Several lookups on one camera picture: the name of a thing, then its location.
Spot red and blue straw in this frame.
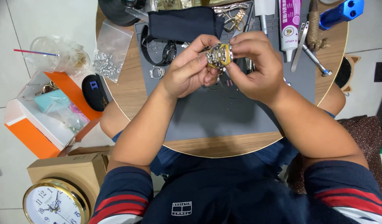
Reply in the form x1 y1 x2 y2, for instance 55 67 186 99
13 49 59 57

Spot silver screwdriver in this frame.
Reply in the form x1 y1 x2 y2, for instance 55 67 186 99
302 44 333 77

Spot brown cardboard box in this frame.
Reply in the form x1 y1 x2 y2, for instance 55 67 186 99
27 146 114 215

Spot clear plastic cup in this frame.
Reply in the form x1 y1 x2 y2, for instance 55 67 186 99
25 35 89 77

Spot dark blue cloth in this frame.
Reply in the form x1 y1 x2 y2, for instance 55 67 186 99
147 6 226 43

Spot blue metal tool block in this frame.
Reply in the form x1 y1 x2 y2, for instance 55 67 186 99
319 0 365 31

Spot rope wrapped tool handle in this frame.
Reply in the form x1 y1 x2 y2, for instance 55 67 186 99
307 0 331 51

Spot black strap wristwatch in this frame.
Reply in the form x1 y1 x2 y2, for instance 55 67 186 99
140 24 178 66

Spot person's left hand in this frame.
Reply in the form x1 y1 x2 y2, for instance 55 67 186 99
160 34 221 100

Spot white pen tool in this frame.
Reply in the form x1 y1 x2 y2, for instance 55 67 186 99
255 0 276 35

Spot clear bag of metal links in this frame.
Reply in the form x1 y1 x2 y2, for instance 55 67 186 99
91 19 134 84

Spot black round disc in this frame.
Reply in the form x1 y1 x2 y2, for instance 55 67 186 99
98 0 146 27

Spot black glasses case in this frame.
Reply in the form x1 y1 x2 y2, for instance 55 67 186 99
82 74 109 112

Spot silver watch case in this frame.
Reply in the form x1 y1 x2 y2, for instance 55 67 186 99
149 66 166 80

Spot silver tweezers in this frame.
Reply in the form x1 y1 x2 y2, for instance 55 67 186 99
291 21 309 73

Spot silver and gold wristwatch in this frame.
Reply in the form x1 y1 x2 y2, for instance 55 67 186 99
206 43 234 71

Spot cat shaped wooden mirror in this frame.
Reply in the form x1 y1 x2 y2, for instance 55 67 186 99
334 54 361 94

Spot small silver pin tool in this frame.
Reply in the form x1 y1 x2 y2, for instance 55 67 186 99
245 57 257 74

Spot gold rimmed round clock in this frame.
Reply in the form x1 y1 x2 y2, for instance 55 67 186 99
23 179 90 224

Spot grey rubber work mat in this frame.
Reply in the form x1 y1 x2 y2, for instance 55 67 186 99
134 0 316 142

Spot gold and silver watch bracelet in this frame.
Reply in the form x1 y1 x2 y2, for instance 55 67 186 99
214 2 250 32

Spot clear plastic bags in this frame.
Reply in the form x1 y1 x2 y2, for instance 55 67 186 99
45 100 89 132

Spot orange and white box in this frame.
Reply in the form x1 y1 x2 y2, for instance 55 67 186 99
4 71 104 159

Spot brown patterned cushion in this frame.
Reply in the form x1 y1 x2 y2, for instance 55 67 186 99
287 116 382 197

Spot white and pink glue tube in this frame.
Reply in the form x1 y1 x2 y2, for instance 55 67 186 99
279 0 302 62

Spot thin black tool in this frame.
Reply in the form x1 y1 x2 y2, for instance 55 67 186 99
242 3 255 33

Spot person's right hand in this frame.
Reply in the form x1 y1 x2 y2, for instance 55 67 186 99
225 31 290 108

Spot teal small box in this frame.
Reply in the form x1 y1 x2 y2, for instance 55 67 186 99
34 90 70 112

